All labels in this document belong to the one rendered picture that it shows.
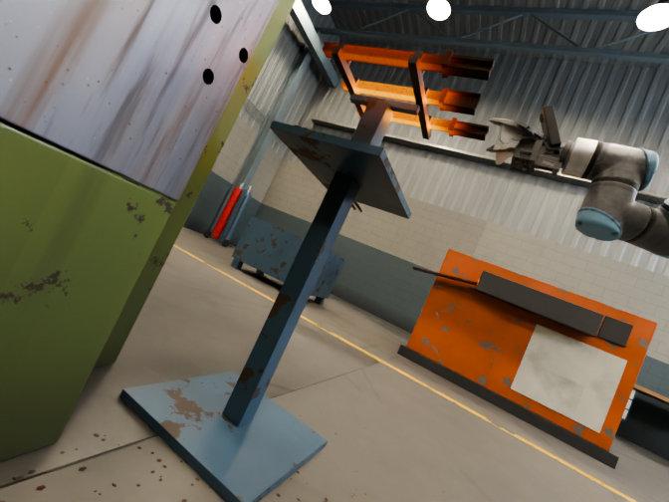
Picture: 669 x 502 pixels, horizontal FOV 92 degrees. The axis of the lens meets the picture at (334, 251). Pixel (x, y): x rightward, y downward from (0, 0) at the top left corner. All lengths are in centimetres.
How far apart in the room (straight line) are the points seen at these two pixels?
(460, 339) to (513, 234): 474
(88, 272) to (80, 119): 22
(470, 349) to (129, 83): 341
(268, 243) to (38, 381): 370
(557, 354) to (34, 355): 356
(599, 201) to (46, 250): 104
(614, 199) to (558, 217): 732
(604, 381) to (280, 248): 347
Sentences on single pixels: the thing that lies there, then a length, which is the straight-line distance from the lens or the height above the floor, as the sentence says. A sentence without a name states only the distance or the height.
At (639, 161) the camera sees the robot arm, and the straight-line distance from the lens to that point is 101.
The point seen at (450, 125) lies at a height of 100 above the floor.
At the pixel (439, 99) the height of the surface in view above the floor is 99.
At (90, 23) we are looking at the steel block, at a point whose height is 61.
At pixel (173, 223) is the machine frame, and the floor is 41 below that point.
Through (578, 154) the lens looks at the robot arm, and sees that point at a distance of 99.
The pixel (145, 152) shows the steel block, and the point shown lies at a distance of 60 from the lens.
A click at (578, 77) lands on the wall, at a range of 993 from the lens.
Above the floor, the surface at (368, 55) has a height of 100.
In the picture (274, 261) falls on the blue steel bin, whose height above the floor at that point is 30.
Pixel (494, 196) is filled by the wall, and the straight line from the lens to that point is 828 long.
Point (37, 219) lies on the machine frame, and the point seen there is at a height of 37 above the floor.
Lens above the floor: 47
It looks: 4 degrees up
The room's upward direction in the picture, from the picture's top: 25 degrees clockwise
